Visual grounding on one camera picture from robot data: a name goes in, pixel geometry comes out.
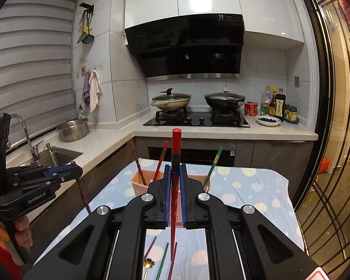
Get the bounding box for red instant noodle cup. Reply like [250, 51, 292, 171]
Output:
[245, 102, 258, 116]

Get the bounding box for built-in oven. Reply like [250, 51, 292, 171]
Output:
[148, 147, 235, 167]

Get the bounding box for brown chopstick gold band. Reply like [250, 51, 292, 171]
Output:
[143, 236, 157, 261]

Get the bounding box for black range hood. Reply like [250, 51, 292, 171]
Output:
[125, 13, 245, 78]

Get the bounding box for dark red chopstick group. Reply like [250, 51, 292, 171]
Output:
[167, 242, 178, 280]

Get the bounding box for brown sauce bottle yellow cap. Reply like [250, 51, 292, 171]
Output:
[269, 85, 277, 116]

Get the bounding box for white hanging towel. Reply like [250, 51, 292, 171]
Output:
[89, 70, 103, 113]

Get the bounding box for condiment jars on tray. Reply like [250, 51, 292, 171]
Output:
[284, 104, 299, 125]

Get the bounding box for stainless steel pot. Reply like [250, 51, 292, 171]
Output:
[57, 118, 89, 142]

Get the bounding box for white plate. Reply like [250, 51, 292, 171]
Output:
[257, 116, 281, 127]

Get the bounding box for steel sink basin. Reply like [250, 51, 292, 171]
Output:
[7, 147, 83, 168]

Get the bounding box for chrome sink faucet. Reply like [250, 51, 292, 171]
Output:
[6, 113, 54, 162]

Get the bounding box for gold flower spoon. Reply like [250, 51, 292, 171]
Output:
[142, 258, 155, 280]

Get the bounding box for beige wok with lid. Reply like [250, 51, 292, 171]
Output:
[152, 88, 192, 111]

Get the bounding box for clear plastic bottle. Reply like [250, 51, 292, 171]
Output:
[260, 85, 272, 116]

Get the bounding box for person left hand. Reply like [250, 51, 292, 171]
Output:
[0, 216, 33, 250]

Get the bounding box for dark soy sauce bottle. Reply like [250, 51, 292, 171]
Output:
[275, 88, 286, 121]

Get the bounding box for blue polka dot tablecloth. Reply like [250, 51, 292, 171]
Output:
[32, 157, 305, 280]

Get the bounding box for green chopstick group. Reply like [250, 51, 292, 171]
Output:
[203, 146, 223, 188]

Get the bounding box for black gas stove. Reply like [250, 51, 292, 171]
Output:
[144, 108, 250, 128]

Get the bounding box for white upper cabinet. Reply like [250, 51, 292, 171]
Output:
[124, 0, 304, 50]

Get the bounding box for maroon chopstick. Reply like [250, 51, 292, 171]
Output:
[130, 142, 147, 186]

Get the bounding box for green dish soap bottle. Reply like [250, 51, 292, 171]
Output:
[78, 104, 87, 119]

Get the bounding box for black wok with lid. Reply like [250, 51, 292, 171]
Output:
[204, 89, 245, 112]

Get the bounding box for purple hanging cloth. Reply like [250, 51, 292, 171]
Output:
[82, 71, 90, 108]

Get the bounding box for pink perforated utensil holder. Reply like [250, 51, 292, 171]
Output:
[131, 169, 206, 228]

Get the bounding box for hanging kitchen utensils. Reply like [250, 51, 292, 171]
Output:
[77, 3, 95, 44]

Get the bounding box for bright red chopstick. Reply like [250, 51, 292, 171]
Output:
[153, 140, 169, 181]

